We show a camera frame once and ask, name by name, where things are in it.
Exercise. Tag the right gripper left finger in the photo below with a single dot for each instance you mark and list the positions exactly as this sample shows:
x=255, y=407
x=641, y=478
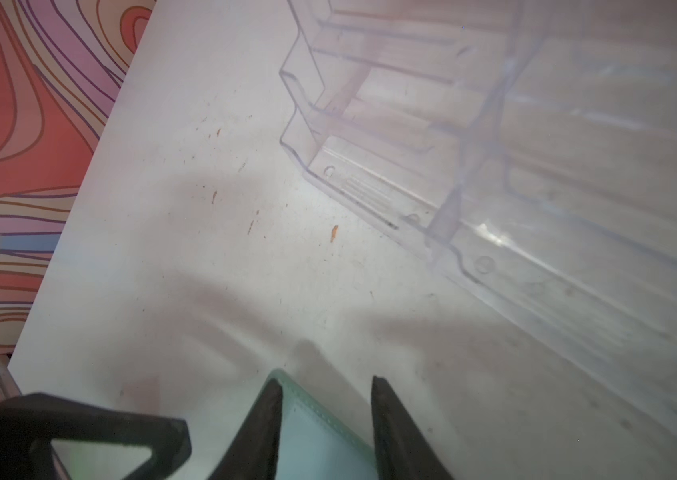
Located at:
x=253, y=454

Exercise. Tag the mint green card wallet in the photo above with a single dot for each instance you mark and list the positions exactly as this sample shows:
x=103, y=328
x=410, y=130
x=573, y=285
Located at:
x=314, y=443

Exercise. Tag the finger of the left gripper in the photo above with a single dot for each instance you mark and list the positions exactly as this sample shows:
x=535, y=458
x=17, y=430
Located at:
x=29, y=424

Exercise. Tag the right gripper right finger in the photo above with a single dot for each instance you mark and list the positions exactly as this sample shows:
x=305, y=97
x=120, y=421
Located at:
x=401, y=450

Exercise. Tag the clear acrylic card holder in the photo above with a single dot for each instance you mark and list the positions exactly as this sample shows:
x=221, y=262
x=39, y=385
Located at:
x=526, y=149

